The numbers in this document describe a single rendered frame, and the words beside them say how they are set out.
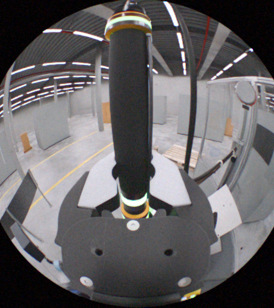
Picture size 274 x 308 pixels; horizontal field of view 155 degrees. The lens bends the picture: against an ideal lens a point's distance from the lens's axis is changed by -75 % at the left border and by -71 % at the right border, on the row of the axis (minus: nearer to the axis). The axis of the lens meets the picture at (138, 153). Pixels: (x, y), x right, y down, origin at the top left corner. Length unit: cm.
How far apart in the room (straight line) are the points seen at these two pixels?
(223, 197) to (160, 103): 691
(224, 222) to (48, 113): 651
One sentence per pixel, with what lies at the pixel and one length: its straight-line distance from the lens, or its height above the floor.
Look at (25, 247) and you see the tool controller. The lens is 80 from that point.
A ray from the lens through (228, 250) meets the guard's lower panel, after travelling 106.
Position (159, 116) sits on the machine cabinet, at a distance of 732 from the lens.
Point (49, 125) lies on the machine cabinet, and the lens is 630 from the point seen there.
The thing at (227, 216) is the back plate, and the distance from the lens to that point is 58.
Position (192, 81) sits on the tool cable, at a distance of 15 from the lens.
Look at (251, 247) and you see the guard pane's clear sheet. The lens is 90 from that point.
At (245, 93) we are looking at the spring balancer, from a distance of 74.
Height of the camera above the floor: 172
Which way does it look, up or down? 29 degrees down
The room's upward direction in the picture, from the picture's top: 1 degrees counter-clockwise
